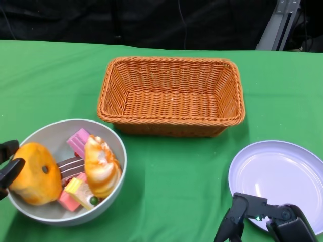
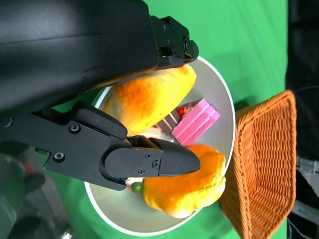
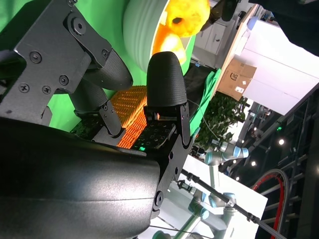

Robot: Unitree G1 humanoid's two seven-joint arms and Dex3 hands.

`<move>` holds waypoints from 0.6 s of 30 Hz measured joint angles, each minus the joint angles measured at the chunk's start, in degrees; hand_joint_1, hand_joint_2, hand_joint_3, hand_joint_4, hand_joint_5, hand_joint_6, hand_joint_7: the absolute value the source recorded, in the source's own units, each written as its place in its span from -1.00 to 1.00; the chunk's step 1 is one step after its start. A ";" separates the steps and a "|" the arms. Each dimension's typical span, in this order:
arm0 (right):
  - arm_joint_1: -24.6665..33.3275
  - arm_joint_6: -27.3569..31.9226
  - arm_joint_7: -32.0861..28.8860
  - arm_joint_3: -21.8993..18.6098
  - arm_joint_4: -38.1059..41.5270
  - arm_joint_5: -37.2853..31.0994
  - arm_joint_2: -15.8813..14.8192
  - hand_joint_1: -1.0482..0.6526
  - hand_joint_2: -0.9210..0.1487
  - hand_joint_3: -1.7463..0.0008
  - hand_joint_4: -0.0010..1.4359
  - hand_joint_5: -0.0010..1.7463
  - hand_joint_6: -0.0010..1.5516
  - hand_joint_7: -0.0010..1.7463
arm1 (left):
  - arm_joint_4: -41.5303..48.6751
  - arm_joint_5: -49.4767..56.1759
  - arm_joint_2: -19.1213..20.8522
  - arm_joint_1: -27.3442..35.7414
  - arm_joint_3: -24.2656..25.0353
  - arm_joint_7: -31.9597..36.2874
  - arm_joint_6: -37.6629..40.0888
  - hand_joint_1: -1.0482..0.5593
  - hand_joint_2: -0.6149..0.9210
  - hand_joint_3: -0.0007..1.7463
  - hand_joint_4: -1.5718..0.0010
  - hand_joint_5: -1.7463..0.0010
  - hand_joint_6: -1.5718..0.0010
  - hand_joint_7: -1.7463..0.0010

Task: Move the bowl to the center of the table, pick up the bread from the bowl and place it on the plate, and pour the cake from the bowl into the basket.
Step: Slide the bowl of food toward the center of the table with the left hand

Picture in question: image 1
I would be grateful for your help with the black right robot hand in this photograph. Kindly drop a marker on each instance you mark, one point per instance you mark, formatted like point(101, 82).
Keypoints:
point(287, 224)

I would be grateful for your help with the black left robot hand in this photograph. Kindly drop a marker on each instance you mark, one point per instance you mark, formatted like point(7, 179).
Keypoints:
point(10, 171)

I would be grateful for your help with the grey bowl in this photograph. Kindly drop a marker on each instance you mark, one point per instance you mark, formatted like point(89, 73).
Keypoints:
point(106, 136)

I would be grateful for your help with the lavender plate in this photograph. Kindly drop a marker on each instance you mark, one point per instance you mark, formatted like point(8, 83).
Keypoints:
point(272, 171)

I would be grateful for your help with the chocolate layer cake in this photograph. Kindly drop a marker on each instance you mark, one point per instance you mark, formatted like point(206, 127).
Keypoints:
point(72, 167)

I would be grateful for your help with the salmon pink layer cake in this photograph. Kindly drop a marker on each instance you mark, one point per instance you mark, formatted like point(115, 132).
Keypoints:
point(68, 201)

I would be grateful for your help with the magenta cake with blueberry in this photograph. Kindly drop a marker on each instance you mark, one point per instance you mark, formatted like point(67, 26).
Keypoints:
point(77, 142)

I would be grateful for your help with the yellow cake with green ball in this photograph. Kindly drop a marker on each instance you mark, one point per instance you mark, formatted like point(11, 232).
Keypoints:
point(80, 192)

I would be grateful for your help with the orange wicker basket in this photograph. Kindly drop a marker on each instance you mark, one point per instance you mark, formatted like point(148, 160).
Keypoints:
point(171, 106)

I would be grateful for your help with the green tablecloth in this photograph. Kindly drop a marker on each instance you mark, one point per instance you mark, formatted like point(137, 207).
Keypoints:
point(176, 176)

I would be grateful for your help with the black backdrop cloth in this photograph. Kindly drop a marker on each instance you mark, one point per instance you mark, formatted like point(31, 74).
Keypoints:
point(101, 20)

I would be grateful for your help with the aluminium profile frame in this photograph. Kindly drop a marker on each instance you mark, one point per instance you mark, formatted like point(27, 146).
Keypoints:
point(275, 27)

